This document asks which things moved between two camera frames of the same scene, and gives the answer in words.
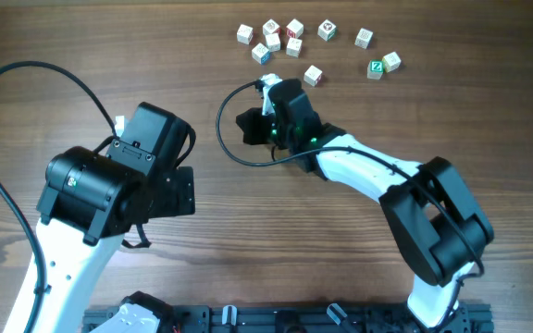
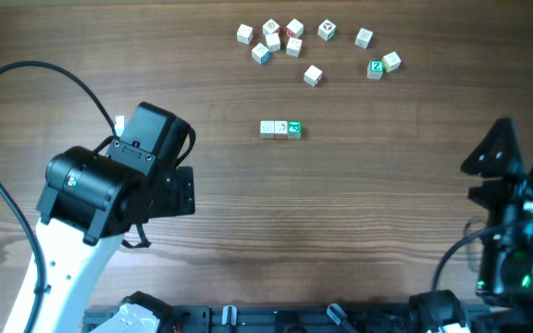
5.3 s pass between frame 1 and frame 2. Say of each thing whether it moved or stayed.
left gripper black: stayed
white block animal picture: stayed
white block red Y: stayed
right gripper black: moved
